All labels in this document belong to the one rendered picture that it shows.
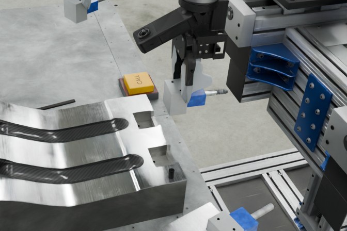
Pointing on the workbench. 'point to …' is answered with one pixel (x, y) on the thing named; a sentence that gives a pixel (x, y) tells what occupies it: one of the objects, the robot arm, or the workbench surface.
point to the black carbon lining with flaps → (97, 172)
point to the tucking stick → (57, 104)
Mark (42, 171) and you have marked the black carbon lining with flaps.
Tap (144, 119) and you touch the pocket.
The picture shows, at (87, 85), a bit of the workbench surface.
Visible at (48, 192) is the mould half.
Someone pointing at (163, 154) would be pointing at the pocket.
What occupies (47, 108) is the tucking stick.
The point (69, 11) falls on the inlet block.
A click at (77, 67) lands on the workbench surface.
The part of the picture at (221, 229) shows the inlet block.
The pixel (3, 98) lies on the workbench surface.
